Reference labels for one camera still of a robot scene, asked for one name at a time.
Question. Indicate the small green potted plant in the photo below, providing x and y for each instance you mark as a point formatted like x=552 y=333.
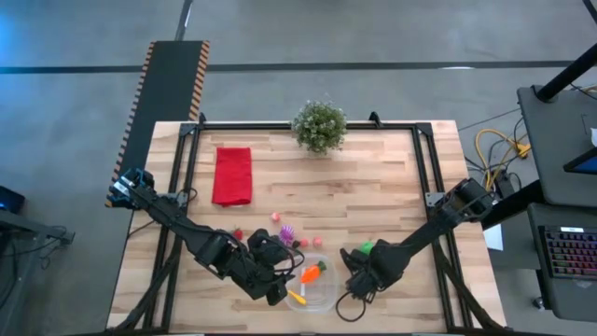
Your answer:
x=319 y=127

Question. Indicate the backlit computer keyboard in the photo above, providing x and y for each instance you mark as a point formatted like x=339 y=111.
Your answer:
x=571 y=254

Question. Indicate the yellow toy banana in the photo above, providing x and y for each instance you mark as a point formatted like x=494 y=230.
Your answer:
x=297 y=298

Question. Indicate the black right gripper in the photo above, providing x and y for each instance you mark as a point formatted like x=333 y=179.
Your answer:
x=378 y=266

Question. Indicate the red toy strawberry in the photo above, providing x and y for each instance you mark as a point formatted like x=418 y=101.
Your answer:
x=238 y=234

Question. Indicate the black device with blue light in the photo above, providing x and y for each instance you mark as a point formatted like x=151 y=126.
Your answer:
x=10 y=200

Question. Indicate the grey desk with black pole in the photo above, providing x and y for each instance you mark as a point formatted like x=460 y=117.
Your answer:
x=555 y=140

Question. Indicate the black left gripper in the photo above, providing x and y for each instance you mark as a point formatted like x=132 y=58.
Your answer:
x=268 y=252

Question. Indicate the red folded cloth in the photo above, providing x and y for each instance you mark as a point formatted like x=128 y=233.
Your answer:
x=232 y=177

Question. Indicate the small pink toy fruit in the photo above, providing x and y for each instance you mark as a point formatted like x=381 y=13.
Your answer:
x=276 y=217
x=304 y=242
x=317 y=242

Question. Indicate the black mat with striped edges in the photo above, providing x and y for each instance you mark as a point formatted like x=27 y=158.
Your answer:
x=168 y=84

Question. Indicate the black aluminium table frame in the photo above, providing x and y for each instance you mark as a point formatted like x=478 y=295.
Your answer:
x=308 y=126

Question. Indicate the white paper sheet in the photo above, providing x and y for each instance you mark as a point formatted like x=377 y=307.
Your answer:
x=493 y=238

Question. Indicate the clear plastic tupperware container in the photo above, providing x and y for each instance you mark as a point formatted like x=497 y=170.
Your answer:
x=322 y=294

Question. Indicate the grey desk under keyboard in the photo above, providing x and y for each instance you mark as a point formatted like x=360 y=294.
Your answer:
x=541 y=298

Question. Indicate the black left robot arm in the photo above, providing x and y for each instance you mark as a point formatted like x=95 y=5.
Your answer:
x=177 y=217

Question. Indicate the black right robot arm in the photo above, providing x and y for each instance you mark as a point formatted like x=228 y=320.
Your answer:
x=434 y=228

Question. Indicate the purple white striped toy ball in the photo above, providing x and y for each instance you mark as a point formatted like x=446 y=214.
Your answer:
x=287 y=234

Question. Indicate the orange toy carrot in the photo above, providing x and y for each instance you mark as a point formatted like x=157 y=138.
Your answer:
x=310 y=274

